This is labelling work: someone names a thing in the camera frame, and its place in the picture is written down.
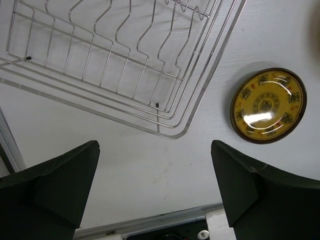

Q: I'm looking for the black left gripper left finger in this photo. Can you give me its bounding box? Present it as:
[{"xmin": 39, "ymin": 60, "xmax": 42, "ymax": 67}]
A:
[{"xmin": 0, "ymin": 140, "xmax": 100, "ymax": 240}]

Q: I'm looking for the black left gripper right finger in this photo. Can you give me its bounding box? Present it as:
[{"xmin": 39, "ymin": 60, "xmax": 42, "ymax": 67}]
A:
[{"xmin": 211, "ymin": 140, "xmax": 320, "ymax": 240}]

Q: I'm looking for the yellow patterned plate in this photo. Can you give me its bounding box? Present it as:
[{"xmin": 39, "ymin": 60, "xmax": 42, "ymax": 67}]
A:
[{"xmin": 230, "ymin": 67, "xmax": 307, "ymax": 145}]

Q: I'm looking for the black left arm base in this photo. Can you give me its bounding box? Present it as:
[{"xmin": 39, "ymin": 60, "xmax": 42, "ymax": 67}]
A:
[{"xmin": 126, "ymin": 218, "xmax": 210, "ymax": 240}]

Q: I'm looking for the clear wire dish rack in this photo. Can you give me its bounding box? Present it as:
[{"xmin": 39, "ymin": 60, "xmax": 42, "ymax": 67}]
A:
[{"xmin": 0, "ymin": 0, "xmax": 246, "ymax": 140}]

